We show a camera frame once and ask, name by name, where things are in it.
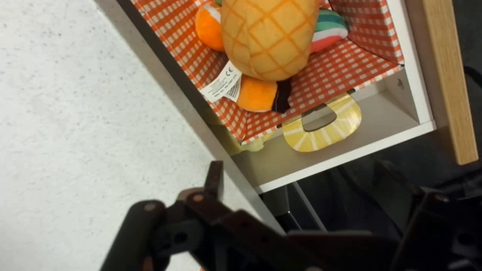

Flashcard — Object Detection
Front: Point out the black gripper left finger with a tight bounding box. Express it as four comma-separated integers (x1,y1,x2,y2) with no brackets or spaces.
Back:
100,160,284,271

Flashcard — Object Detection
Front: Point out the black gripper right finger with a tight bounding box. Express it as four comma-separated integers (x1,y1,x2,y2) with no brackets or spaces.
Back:
374,161,482,271

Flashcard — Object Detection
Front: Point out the wooden drawer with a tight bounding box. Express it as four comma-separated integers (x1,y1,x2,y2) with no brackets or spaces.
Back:
95,0,481,195

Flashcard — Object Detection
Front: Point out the plush pineapple toy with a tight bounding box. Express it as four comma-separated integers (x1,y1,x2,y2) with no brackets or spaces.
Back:
202,0,320,103

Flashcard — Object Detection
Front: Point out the yellow pineapple slice toy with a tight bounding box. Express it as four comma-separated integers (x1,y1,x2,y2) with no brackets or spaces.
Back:
282,95,363,154

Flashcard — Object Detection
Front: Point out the red checkered basket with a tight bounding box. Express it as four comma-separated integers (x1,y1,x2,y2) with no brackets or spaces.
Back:
128,0,404,145

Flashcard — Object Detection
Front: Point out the orange toy fruit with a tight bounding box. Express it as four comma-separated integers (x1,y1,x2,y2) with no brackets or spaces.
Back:
195,2,225,51

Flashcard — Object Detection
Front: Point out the green striped toy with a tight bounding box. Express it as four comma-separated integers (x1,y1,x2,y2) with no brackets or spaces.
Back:
312,9,348,53

